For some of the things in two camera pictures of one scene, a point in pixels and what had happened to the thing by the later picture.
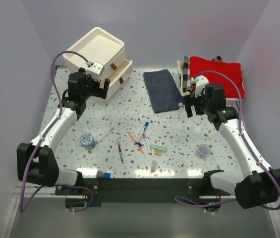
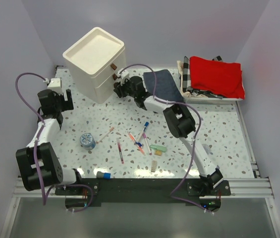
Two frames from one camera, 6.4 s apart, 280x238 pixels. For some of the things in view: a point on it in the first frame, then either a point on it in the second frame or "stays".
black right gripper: x=191 y=100 → x=119 y=88
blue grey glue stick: x=103 y=175 stays
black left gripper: x=99 y=92 → x=67 y=105
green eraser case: x=158 y=147 stays
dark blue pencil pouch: x=163 y=94 stays
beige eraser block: x=153 y=165 stays
